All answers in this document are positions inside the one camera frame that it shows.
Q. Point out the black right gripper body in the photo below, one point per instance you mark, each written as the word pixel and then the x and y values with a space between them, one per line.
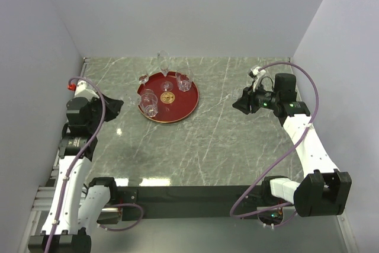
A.
pixel 262 99

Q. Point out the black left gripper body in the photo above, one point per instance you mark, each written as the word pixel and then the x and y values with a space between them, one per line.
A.
pixel 96 105

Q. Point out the clear faceted tumbler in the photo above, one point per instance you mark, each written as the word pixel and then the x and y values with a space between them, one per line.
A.
pixel 184 79
pixel 149 103

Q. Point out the clear stemmed wine glass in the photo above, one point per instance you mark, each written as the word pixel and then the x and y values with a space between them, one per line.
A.
pixel 143 78

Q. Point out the tall clear champagne flute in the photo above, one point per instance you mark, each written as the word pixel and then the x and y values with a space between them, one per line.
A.
pixel 164 66

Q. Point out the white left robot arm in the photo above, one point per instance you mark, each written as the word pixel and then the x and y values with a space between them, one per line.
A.
pixel 73 214

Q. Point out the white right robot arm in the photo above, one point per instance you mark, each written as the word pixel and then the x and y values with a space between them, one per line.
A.
pixel 324 189

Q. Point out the red round lacquer tray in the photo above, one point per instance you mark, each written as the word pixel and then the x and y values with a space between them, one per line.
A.
pixel 171 108

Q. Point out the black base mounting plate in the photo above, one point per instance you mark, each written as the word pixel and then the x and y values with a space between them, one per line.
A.
pixel 165 202

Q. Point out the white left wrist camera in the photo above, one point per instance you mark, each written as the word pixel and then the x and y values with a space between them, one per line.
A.
pixel 83 89

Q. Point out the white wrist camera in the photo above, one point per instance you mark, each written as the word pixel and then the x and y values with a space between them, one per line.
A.
pixel 83 89
pixel 256 73

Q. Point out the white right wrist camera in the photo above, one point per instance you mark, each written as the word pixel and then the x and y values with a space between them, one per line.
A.
pixel 256 73

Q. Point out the aluminium extrusion rail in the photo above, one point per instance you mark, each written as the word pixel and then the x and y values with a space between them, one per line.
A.
pixel 43 199

